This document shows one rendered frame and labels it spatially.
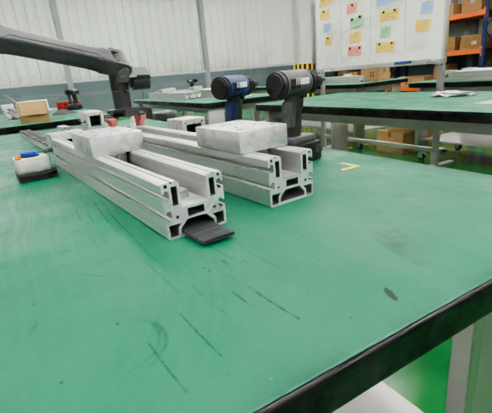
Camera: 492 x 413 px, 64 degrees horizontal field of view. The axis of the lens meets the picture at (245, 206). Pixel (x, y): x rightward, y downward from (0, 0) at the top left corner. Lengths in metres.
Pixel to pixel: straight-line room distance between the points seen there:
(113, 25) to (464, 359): 12.43
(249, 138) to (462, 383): 0.54
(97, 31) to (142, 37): 1.26
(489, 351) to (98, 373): 0.63
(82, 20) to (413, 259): 12.32
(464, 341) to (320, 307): 0.39
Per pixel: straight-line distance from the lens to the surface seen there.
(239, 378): 0.33
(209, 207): 0.60
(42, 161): 1.16
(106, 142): 0.86
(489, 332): 0.77
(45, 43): 1.24
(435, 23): 3.64
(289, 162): 0.72
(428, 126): 2.08
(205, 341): 0.37
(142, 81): 1.39
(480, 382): 0.82
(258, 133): 0.72
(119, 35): 12.76
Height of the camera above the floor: 1.00
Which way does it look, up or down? 19 degrees down
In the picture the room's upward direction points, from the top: 5 degrees counter-clockwise
